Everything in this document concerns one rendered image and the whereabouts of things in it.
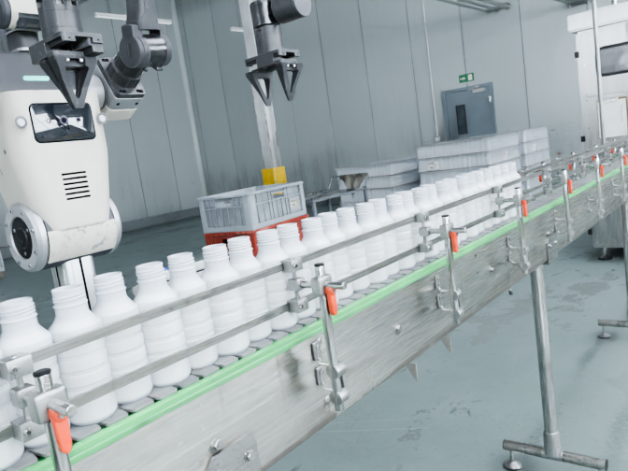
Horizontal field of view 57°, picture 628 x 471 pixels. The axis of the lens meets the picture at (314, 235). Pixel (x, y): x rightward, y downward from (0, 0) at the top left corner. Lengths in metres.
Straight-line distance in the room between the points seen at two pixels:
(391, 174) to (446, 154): 0.91
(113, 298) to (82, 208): 0.66
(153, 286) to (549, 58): 10.80
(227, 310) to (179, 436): 0.19
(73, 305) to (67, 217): 0.67
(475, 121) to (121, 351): 11.18
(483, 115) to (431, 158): 4.09
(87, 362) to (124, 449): 0.12
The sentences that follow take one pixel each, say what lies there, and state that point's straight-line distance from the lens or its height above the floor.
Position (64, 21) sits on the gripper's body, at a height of 1.52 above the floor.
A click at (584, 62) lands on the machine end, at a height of 1.70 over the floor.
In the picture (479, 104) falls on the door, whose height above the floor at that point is 1.73.
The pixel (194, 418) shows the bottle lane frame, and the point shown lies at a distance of 0.83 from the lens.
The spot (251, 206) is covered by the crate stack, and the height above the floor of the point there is 1.02.
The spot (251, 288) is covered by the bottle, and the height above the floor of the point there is 1.09.
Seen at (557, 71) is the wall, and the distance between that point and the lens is 11.34.
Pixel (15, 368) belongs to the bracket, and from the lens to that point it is 0.68.
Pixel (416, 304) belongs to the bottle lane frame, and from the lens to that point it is 1.28.
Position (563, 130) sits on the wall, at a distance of 11.31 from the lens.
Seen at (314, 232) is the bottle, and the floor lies 1.14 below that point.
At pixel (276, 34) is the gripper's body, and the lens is 1.25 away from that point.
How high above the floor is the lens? 1.28
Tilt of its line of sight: 8 degrees down
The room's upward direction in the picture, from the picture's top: 8 degrees counter-clockwise
